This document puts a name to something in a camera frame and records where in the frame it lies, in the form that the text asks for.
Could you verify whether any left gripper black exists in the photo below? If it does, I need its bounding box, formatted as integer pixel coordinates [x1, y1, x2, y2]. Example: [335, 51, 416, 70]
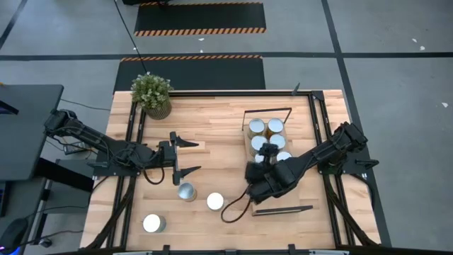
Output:
[157, 130, 202, 187]

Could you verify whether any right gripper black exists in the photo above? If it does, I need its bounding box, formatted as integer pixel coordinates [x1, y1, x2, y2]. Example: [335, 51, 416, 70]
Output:
[247, 142, 281, 205]

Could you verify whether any tin can silver lid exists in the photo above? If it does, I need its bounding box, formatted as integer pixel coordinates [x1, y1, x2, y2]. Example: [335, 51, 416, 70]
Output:
[249, 135, 269, 157]
[269, 133, 287, 150]
[142, 213, 167, 234]

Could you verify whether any corn label tin can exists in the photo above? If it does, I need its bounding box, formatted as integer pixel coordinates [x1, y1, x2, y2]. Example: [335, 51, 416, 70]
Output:
[177, 181, 197, 203]

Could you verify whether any orange label tin can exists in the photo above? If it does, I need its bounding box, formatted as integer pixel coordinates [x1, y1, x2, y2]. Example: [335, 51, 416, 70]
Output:
[265, 117, 285, 139]

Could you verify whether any peaches label tin can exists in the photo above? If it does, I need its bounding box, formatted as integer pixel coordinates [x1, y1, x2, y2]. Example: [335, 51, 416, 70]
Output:
[246, 118, 266, 140]

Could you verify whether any tomatoes label tin can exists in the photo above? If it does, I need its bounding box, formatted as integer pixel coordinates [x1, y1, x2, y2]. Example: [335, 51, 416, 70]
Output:
[206, 192, 225, 212]

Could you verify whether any wooden tray board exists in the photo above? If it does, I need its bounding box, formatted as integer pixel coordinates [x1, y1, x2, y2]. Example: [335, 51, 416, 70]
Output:
[241, 107, 314, 217]

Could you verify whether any small potted green plant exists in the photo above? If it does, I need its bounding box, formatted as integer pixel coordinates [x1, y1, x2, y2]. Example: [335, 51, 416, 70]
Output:
[130, 72, 174, 121]

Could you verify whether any black hazard-striped floor mat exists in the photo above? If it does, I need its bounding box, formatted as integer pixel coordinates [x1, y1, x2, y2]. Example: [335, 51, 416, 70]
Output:
[113, 54, 267, 94]
[133, 1, 268, 38]

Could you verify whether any black power adapter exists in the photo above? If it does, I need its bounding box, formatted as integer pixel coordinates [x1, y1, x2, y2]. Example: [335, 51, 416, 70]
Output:
[63, 142, 89, 156]

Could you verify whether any black desk leg base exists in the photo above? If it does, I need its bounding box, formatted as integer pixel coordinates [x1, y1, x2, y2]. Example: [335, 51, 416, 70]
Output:
[35, 157, 95, 192]

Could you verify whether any dark grey desk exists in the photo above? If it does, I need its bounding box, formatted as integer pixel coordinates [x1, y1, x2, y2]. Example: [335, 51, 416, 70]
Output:
[0, 84, 65, 182]

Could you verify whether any black device on desk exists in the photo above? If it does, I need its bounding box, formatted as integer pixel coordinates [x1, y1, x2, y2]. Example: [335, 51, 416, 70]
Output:
[0, 100, 19, 115]

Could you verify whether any black rounded object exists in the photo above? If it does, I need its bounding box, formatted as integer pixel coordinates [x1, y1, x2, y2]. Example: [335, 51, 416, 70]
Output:
[0, 217, 30, 251]

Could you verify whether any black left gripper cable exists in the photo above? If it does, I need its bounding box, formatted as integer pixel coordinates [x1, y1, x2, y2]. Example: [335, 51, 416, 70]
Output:
[142, 163, 166, 186]

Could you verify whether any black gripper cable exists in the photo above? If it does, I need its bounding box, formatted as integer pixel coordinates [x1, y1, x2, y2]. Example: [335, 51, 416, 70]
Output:
[220, 186, 253, 225]
[142, 163, 166, 186]

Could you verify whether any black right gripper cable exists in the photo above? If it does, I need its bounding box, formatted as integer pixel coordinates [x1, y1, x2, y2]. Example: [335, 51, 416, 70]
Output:
[220, 186, 253, 225]

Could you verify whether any thin black floor cable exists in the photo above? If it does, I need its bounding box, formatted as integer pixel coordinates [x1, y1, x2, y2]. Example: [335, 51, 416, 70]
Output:
[59, 98, 112, 112]

